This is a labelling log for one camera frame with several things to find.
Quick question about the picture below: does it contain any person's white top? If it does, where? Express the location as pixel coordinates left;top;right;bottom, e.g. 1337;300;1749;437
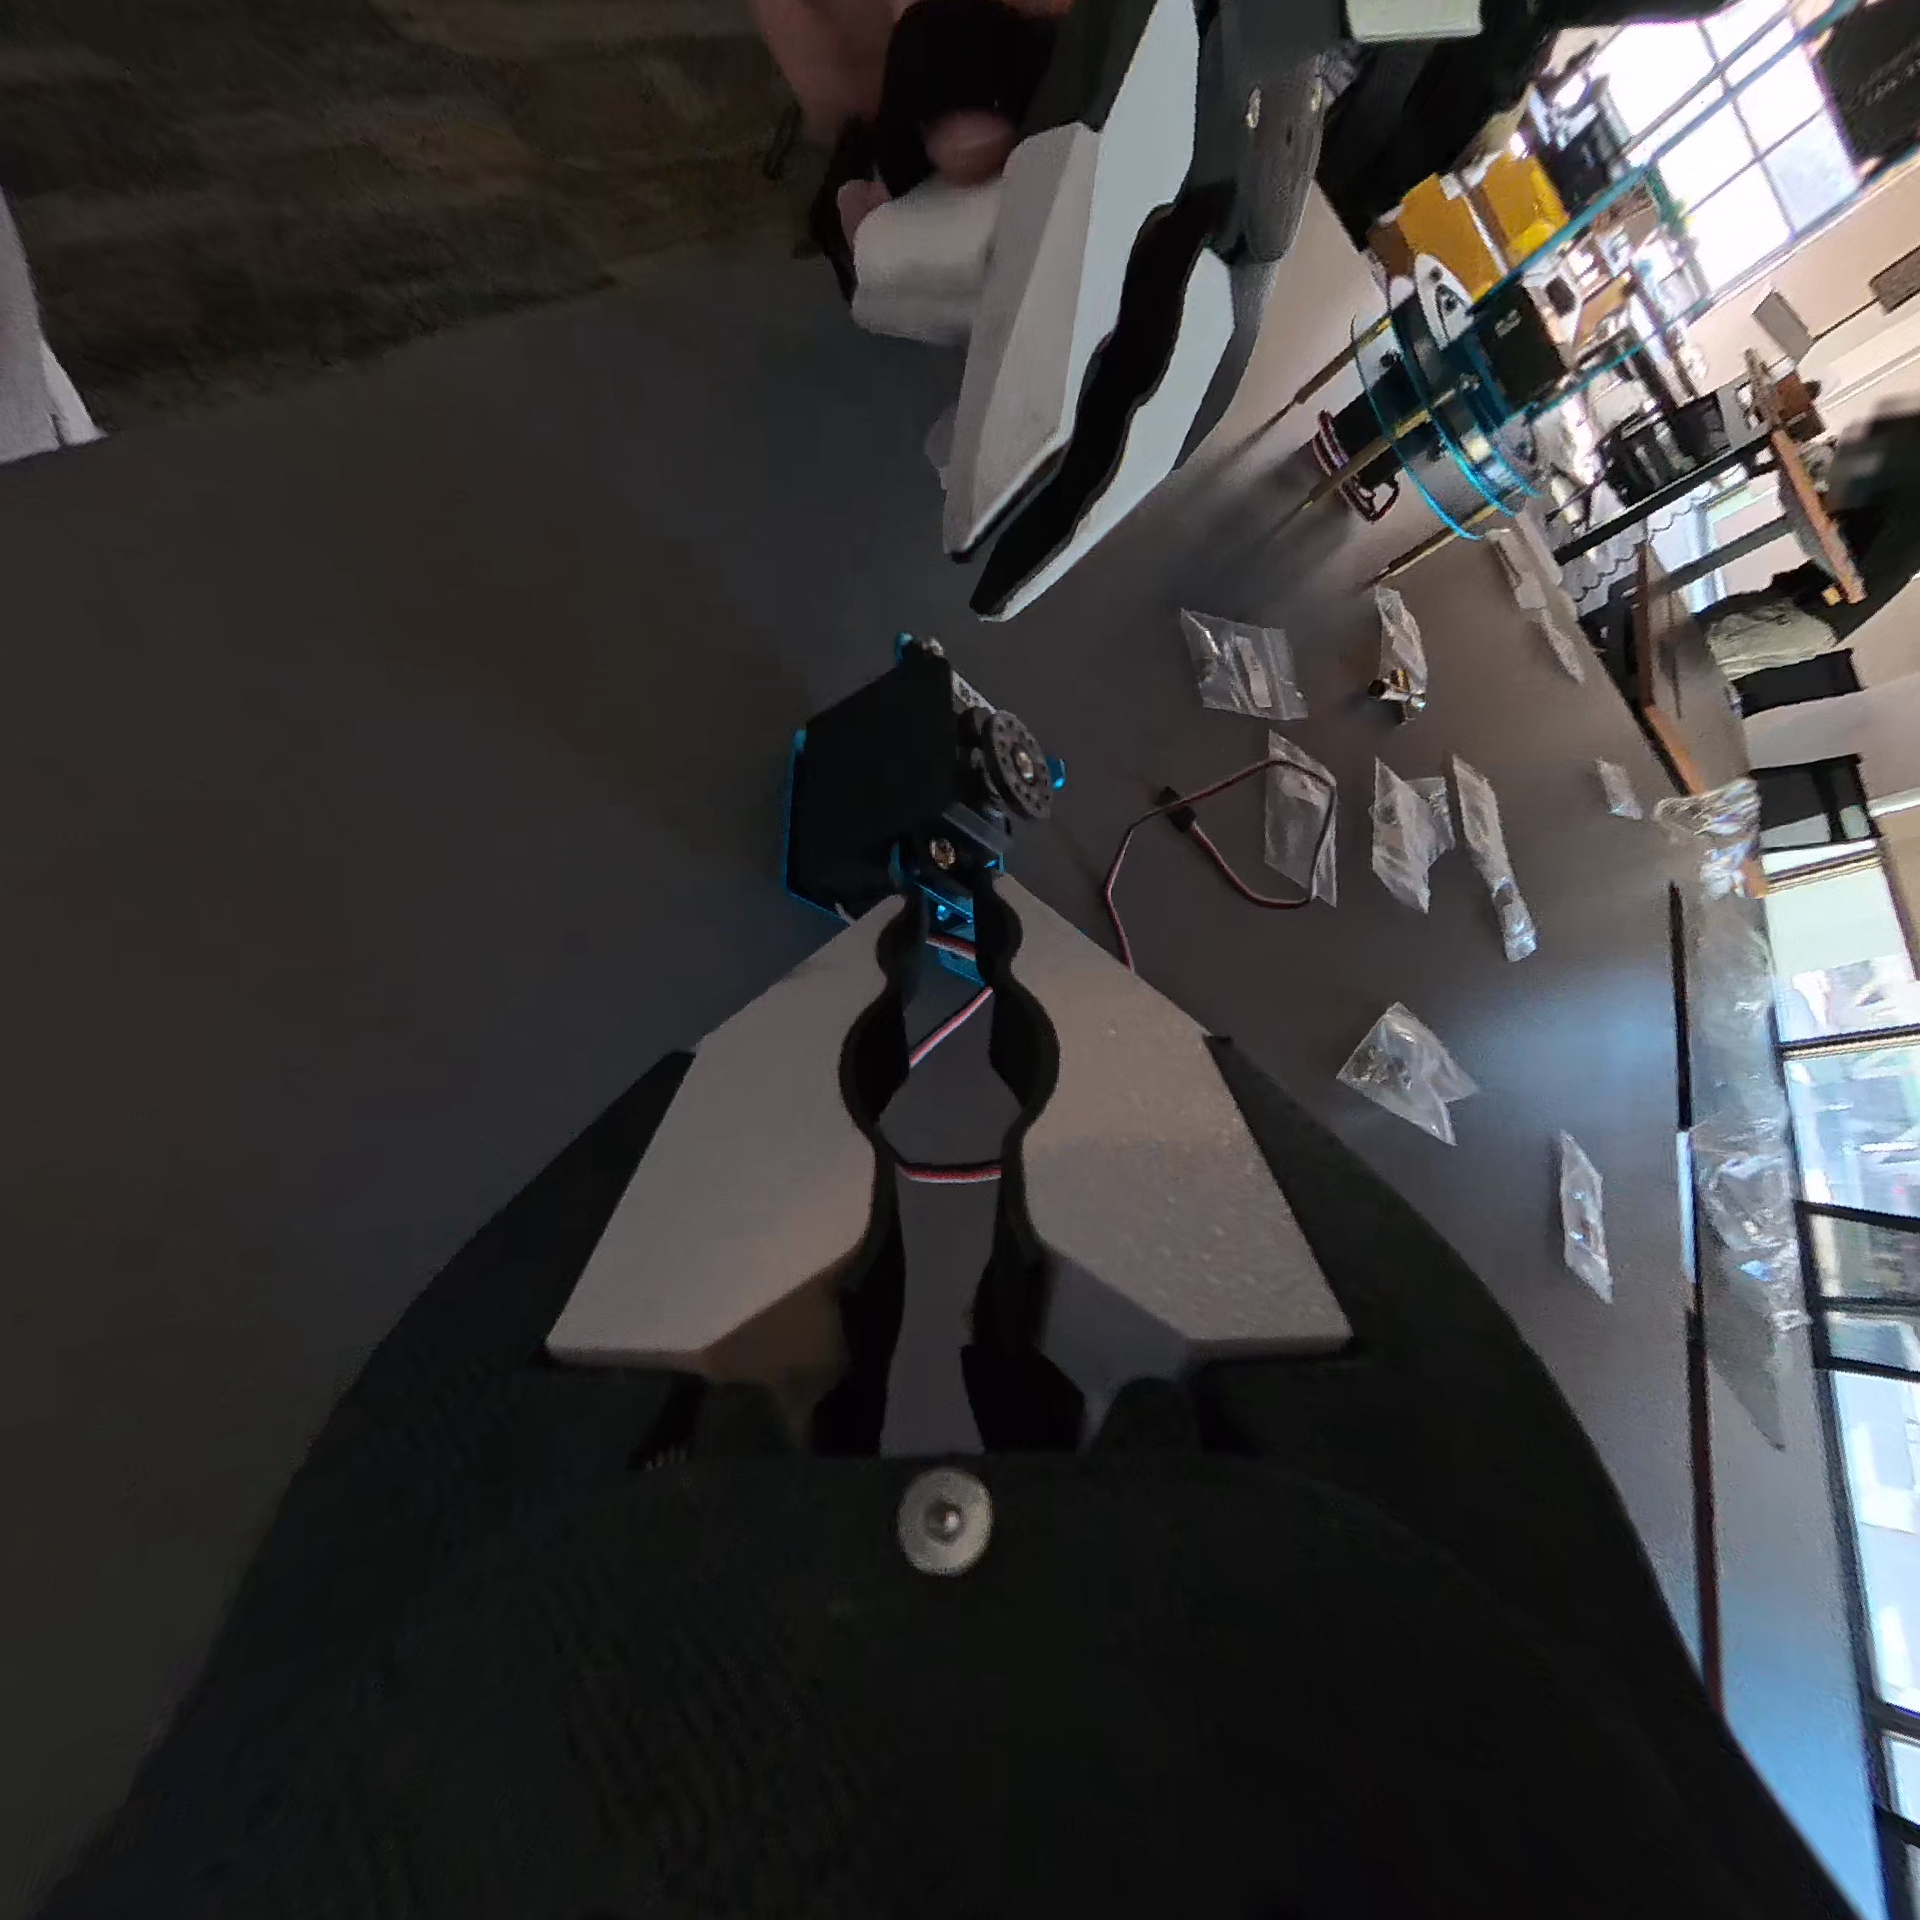
0;195;107;467

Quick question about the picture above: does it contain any small clear bag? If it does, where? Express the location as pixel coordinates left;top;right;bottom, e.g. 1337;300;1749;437
1556;1131;1615;1306

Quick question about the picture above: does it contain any servo with blue bracket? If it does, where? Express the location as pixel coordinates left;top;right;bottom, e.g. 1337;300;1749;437
779;632;1069;985

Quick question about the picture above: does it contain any black mesh chair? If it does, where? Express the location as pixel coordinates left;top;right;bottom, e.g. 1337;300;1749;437
1755;757;1876;859
1791;1197;1920;1370

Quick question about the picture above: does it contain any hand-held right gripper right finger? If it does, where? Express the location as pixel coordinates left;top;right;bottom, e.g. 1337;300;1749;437
967;878;1356;1434

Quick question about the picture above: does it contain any red white black servo cable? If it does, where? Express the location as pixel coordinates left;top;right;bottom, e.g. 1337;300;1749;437
895;757;1340;1193

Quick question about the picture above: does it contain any yellow box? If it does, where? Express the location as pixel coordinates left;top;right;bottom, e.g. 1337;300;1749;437
1372;152;1568;302

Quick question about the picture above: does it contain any dark grey desk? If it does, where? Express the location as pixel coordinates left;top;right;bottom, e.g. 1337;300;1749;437
0;152;1876;1920

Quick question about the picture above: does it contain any crumpled clear plastic film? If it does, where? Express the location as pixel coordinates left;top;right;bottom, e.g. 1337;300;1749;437
1649;778;1808;1329

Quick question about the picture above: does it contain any long clear screw bag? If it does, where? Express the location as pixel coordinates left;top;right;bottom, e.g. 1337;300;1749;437
1448;755;1539;963

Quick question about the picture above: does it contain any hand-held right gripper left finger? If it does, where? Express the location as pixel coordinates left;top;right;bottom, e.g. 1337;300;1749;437
544;896;920;1454

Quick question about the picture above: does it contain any person's left hand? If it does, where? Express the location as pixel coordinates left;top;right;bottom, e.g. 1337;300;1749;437
749;0;1080;227

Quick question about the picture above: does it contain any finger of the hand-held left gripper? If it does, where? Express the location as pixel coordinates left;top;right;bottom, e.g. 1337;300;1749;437
940;0;1204;566
968;224;1249;624

